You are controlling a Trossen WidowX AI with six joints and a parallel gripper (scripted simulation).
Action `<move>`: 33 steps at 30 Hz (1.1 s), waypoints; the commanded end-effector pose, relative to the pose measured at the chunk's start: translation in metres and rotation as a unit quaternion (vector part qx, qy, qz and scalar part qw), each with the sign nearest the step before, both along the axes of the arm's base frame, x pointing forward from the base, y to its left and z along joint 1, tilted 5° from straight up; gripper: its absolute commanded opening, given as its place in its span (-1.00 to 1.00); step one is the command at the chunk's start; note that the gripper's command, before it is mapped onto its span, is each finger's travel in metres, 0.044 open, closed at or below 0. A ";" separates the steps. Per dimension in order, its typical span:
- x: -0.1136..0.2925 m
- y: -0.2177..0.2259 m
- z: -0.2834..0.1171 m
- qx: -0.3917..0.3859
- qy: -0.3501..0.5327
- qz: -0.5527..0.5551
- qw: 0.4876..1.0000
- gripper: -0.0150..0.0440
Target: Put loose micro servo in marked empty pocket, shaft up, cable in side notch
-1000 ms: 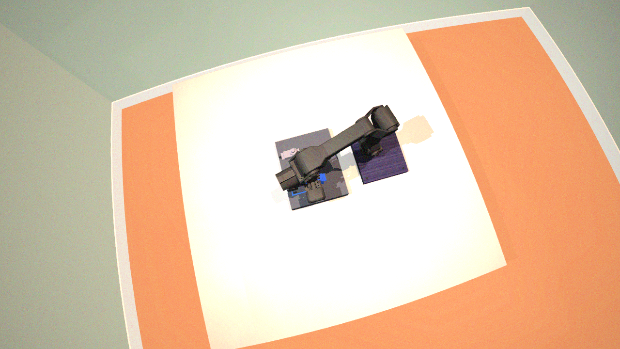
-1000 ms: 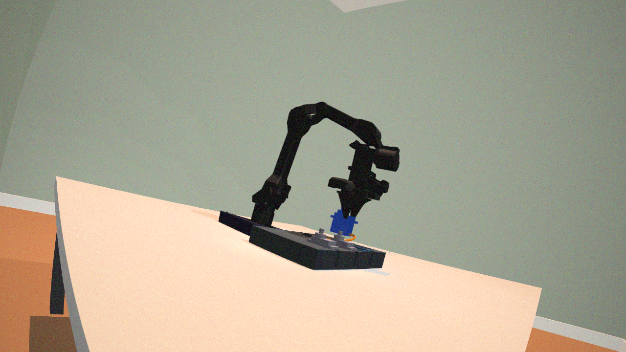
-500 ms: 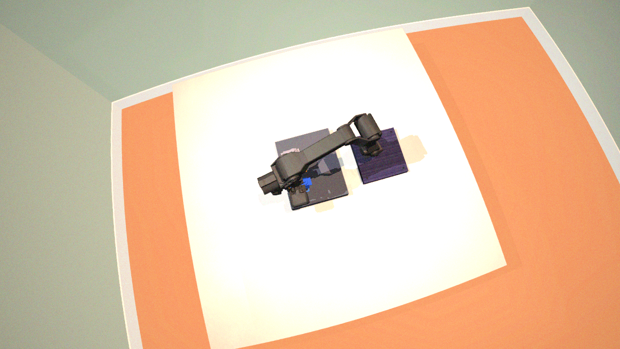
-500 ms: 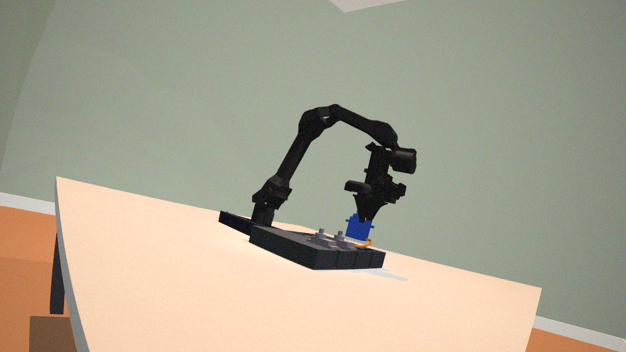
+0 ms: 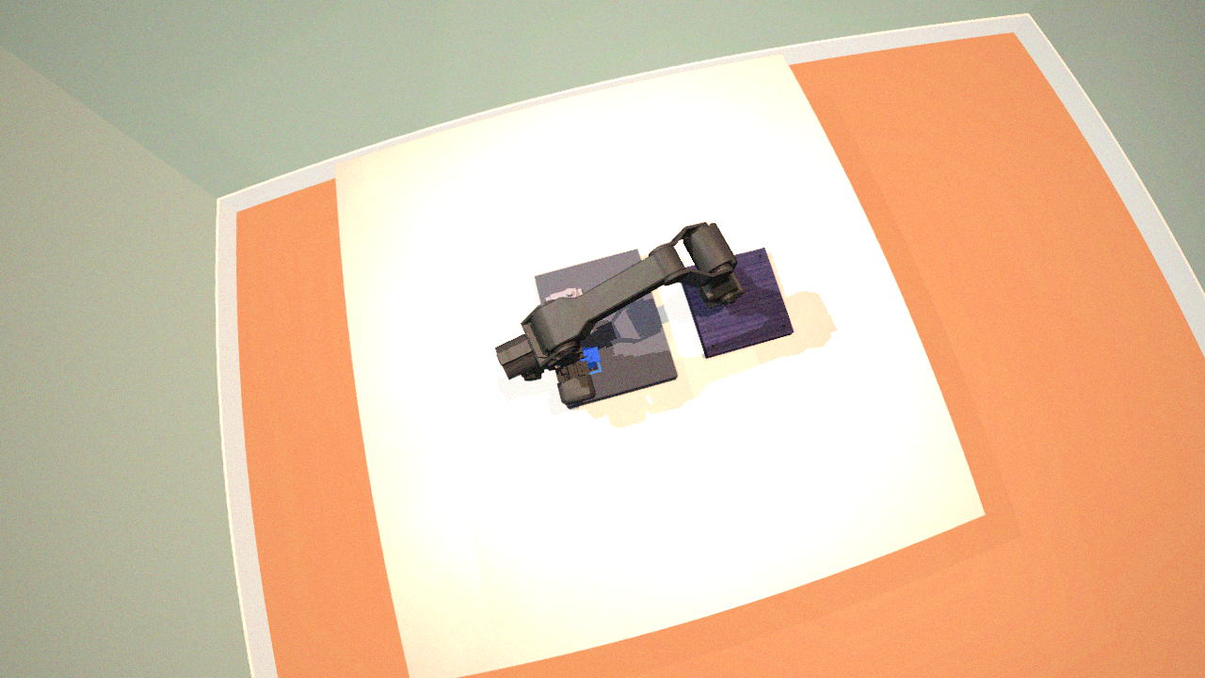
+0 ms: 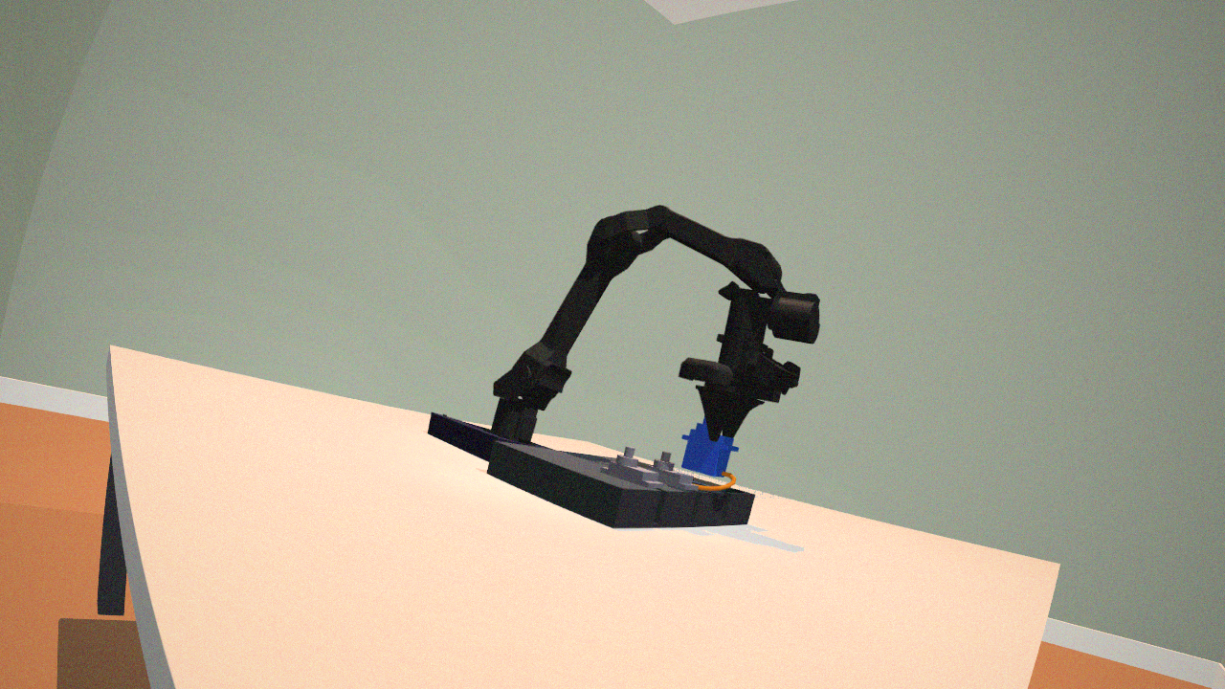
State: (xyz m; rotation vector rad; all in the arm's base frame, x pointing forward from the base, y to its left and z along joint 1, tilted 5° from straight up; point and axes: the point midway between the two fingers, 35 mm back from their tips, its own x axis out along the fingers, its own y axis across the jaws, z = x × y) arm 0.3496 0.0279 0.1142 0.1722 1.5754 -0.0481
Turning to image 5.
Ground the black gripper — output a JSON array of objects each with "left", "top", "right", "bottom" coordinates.
[{"left": 554, "top": 342, "right": 596, "bottom": 406}]

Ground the blue micro servo with orange cable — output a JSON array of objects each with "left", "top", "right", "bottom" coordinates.
[{"left": 578, "top": 347, "right": 601, "bottom": 369}]

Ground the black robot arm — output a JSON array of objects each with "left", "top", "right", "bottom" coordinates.
[{"left": 494, "top": 222, "right": 746, "bottom": 381}]

